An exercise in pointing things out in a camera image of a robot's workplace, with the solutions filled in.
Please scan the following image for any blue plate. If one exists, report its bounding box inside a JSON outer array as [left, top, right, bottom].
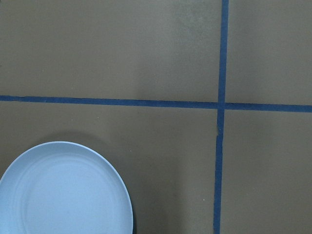
[[0, 141, 134, 234]]

